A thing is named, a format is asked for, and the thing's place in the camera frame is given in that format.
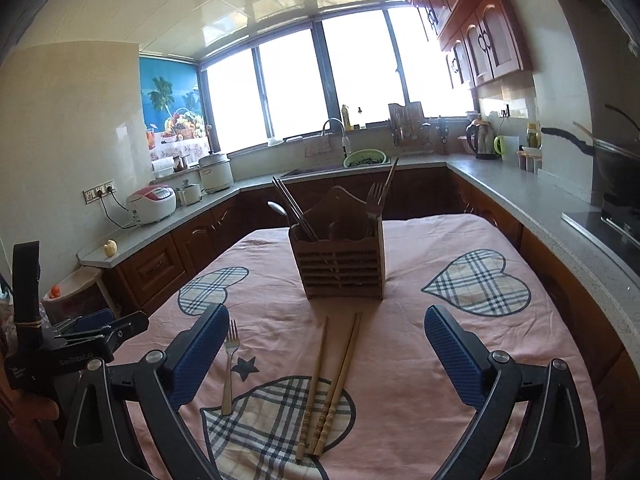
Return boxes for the tropical fruit wall poster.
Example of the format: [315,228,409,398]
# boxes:
[139,55,212,171]

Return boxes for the black-handled wok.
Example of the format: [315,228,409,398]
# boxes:
[541,104,640,196]

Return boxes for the grey kitchen counter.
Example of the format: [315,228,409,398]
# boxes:
[80,152,640,341]

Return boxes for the wall power strip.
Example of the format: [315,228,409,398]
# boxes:
[82,180,117,205]

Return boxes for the steel spoon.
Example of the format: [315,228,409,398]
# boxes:
[266,201,291,226]

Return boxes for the kitchen tool stand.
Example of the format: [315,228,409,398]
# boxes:
[435,116,451,156]

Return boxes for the white slow cooker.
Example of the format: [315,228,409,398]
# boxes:
[198,152,234,194]

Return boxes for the steel electric kettle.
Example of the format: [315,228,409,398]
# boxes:
[466,119,502,161]

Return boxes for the dish rack with cutting boards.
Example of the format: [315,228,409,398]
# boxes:
[387,101,435,156]

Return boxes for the large steel fork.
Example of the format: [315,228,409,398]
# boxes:
[365,181,386,226]

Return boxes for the pink plaid-heart tablecloth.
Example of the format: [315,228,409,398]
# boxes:
[117,212,606,480]

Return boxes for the brown wooden base cabinets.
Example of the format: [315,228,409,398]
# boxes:
[102,165,640,411]

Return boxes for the small white pot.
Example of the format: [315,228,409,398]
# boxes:
[177,180,203,207]

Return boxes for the light wooden chopstick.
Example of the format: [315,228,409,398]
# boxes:
[311,312,363,457]
[295,315,330,462]

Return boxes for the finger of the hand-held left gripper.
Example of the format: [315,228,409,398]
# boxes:
[52,311,150,356]
[52,308,118,341]

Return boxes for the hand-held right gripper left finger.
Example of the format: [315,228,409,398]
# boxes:
[60,302,231,480]

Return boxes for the green colander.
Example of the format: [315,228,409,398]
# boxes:
[343,149,388,168]

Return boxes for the spice jars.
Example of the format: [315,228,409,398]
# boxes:
[516,149,543,173]

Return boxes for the brown wooden chopstick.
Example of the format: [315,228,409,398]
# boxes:
[377,156,400,206]

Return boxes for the red and white rice cooker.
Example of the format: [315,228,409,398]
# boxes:
[126,186,177,227]

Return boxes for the wooden utensil holder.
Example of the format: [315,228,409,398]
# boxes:
[289,186,386,301]

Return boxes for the kitchen window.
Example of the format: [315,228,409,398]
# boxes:
[197,2,476,156]

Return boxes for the sink faucet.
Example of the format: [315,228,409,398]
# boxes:
[321,117,353,158]

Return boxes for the brown wooden wall cabinets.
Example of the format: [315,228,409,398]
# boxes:
[405,0,533,91]

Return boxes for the black stove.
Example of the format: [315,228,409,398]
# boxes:
[562,192,640,261]

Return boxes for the small steel fork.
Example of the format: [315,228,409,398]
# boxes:
[221,319,240,416]

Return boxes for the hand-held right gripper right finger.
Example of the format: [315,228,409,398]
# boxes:
[424,304,593,480]

